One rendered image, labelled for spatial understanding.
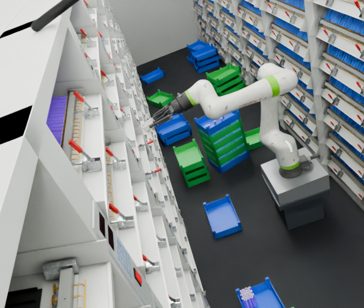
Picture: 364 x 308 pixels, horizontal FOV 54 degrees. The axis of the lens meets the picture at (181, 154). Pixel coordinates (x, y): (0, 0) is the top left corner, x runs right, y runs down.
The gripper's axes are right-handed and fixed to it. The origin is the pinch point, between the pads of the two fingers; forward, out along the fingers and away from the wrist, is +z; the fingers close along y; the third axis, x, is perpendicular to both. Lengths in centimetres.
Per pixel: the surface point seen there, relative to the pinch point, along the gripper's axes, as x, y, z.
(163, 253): 8, 80, 8
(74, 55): -64, 60, -9
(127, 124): -12.3, 11.8, 5.8
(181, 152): 82, -85, 12
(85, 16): -60, -10, -6
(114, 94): -31.1, 16.9, -0.1
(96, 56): -50, 21, -5
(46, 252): -57, 130, -4
